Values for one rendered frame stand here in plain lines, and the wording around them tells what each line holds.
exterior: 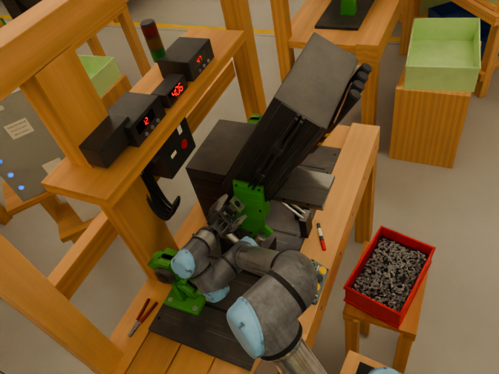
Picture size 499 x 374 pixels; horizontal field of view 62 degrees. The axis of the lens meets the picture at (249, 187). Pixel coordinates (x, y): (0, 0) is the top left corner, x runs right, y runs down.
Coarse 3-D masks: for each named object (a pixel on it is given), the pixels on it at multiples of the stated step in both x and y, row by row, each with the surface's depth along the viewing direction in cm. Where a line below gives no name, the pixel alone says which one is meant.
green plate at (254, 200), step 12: (240, 180) 144; (240, 192) 145; (252, 192) 143; (252, 204) 146; (264, 204) 145; (240, 216) 152; (252, 216) 149; (264, 216) 147; (240, 228) 155; (252, 228) 152
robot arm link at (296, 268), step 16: (240, 240) 129; (224, 256) 126; (240, 256) 120; (256, 256) 110; (272, 256) 103; (288, 256) 94; (304, 256) 95; (256, 272) 111; (288, 272) 88; (304, 272) 89; (304, 288) 87
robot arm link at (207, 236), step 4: (196, 232) 129; (200, 232) 127; (204, 232) 127; (208, 232) 127; (196, 236) 126; (200, 236) 126; (204, 236) 126; (208, 236) 126; (212, 236) 127; (208, 240) 126; (212, 240) 127; (208, 244) 131; (212, 244) 127; (216, 244) 129; (212, 248) 127
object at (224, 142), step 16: (224, 128) 170; (240, 128) 168; (208, 144) 165; (224, 144) 163; (240, 144) 162; (192, 160) 160; (208, 160) 158; (224, 160) 157; (192, 176) 160; (208, 176) 156; (224, 176) 152; (208, 192) 164; (224, 192) 159; (208, 208) 173
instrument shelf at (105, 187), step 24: (216, 48) 155; (216, 72) 148; (192, 96) 137; (168, 120) 129; (144, 144) 123; (72, 168) 121; (96, 168) 119; (120, 168) 117; (72, 192) 115; (96, 192) 112; (120, 192) 114
